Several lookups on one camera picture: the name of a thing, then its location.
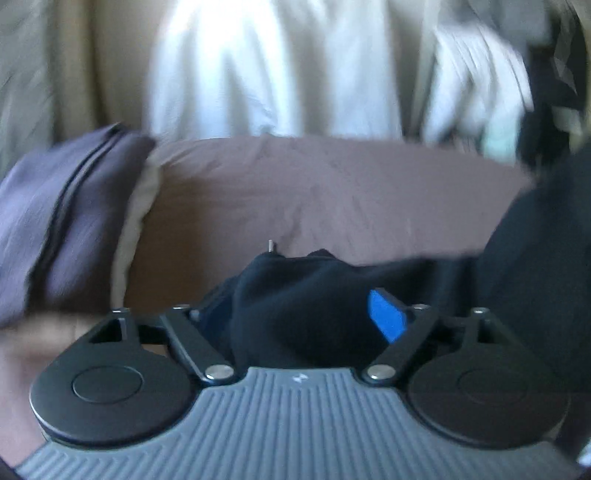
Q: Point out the black garment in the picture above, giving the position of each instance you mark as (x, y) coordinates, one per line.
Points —
(323, 314)

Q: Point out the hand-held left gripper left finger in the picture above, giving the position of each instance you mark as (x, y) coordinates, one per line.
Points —
(194, 339)

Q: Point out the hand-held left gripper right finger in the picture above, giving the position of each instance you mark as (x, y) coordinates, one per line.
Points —
(387, 316)

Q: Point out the dark hanging cloth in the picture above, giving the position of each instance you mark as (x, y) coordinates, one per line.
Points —
(558, 69)

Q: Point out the white crumpled cloth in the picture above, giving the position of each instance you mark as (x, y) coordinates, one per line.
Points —
(475, 87)

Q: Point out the folded cream garment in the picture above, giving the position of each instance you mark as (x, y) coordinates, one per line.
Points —
(134, 221)

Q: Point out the grey hanging cloth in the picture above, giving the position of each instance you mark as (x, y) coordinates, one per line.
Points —
(27, 69)

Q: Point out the brown bed sheet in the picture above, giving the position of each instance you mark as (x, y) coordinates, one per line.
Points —
(323, 194)

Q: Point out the folded purple knit sweater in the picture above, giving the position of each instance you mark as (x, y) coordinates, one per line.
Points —
(55, 217)

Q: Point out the white curtain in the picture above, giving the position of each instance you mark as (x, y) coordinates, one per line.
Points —
(272, 69)

